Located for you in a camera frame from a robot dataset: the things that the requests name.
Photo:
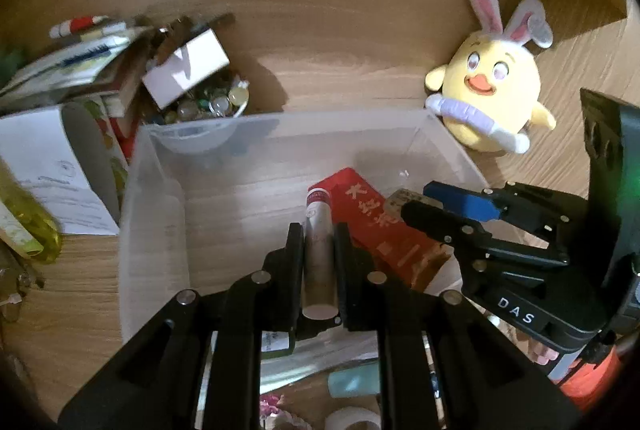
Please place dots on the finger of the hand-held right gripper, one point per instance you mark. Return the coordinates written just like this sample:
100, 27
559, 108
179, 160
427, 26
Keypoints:
465, 205
430, 222

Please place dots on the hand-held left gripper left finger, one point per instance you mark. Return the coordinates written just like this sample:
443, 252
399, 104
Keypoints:
295, 270

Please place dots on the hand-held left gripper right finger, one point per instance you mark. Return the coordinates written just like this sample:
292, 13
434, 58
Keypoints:
344, 270

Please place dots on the white cylindrical tube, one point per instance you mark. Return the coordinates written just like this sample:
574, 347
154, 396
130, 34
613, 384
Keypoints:
319, 255

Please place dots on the small brown packet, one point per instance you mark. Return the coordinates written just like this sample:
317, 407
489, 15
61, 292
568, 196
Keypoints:
400, 201

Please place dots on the clear plastic box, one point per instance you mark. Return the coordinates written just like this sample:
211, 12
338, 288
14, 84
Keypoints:
240, 190

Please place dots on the teal tube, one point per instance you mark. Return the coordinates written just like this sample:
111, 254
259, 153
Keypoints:
352, 380

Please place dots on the pink flower trinket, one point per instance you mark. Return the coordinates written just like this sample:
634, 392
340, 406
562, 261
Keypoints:
277, 412

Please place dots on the white tape roll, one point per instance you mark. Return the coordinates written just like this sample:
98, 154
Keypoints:
350, 420

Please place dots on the person's right hand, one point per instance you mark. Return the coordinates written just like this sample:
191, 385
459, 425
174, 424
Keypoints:
542, 352

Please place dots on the red packet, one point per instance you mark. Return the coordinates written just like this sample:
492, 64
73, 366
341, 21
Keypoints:
370, 220

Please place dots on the white green label packet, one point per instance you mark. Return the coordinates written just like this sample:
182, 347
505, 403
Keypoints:
275, 342

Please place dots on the yellow chick plush toy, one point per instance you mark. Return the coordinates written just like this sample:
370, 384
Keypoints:
495, 84

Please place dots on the clear plastic bowl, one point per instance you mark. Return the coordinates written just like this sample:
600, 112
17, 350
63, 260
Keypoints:
200, 137

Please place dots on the pile of glass marbles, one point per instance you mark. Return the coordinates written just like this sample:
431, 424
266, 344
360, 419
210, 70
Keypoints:
215, 102

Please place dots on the colourful printed carton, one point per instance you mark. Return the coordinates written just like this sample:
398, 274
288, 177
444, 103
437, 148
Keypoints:
117, 149

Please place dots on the small white cardboard box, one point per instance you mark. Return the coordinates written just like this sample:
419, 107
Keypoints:
185, 64

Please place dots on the yellow-green bottle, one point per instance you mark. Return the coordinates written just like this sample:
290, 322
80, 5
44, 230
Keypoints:
30, 220

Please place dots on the stack of booklets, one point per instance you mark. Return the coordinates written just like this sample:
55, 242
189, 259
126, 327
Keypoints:
75, 64

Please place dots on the red white marker pen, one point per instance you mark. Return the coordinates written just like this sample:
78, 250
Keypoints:
75, 27

